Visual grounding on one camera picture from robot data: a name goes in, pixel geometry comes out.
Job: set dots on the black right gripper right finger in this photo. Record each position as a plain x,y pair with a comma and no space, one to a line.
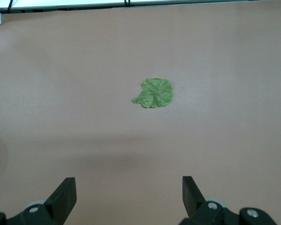
194,201

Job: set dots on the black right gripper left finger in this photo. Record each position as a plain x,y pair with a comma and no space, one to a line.
61,199

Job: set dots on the green lettuce leaf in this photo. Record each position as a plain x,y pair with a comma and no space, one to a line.
158,93

